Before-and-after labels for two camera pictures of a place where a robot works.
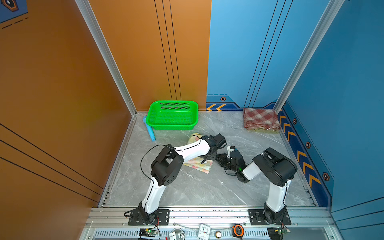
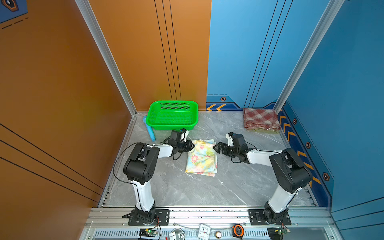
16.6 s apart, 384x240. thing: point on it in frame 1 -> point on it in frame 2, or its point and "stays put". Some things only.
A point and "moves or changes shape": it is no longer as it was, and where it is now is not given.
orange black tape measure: (237, 231) stays put
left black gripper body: (213, 157) -> (181, 147)
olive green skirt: (263, 130) stays put
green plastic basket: (172, 115) stays put
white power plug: (177, 234) stays put
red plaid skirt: (260, 118) stays put
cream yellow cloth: (195, 164) moves or changes shape
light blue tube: (150, 129) stays put
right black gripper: (221, 157) -> (220, 145)
